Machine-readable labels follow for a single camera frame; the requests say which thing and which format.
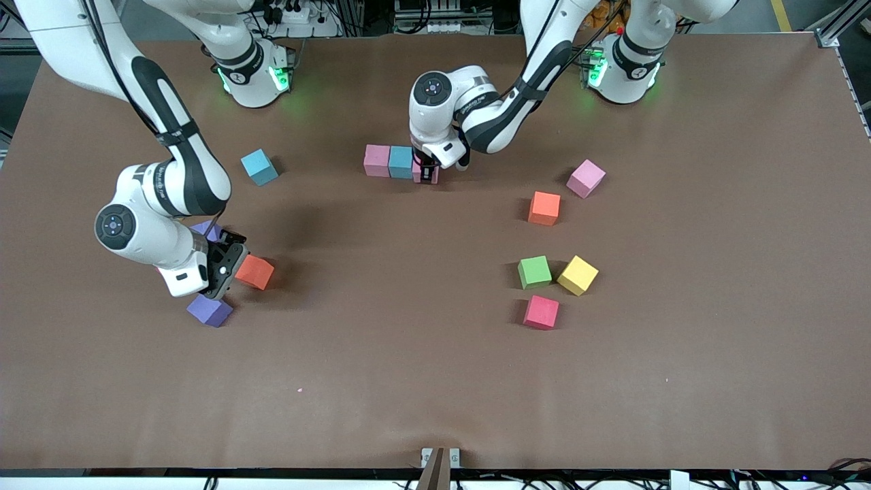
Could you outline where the green foam cube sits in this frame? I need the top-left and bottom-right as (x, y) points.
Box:
(517, 255), (553, 291)

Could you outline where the aluminium frame beam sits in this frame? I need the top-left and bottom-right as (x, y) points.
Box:
(813, 0), (871, 48)

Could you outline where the orange foam cube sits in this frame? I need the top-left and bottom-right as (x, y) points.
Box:
(527, 191), (562, 227)
(235, 255), (276, 291)

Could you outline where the black cable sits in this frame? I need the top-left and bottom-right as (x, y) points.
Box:
(827, 457), (871, 477)

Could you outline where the metal bracket with brown bar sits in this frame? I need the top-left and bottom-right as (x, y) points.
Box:
(416, 446), (462, 490)

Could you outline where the white table side rail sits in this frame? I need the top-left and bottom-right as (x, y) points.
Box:
(834, 44), (871, 144)

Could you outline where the white table edge rail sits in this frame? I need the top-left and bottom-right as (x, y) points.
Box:
(0, 475), (871, 490)

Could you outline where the pile of orange balls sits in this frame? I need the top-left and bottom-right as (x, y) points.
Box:
(597, 0), (628, 35)

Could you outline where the red foam cube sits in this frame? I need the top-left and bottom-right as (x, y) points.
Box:
(523, 295), (560, 331)

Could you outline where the yellow foam cube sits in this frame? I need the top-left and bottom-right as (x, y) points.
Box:
(557, 255), (599, 297)

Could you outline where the brown table cover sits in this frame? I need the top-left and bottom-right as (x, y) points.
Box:
(0, 33), (871, 472)

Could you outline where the aluminium frame post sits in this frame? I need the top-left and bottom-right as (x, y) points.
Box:
(340, 0), (365, 36)

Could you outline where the white power strip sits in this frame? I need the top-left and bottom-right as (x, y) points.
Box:
(397, 19), (463, 35)
(265, 0), (341, 39)

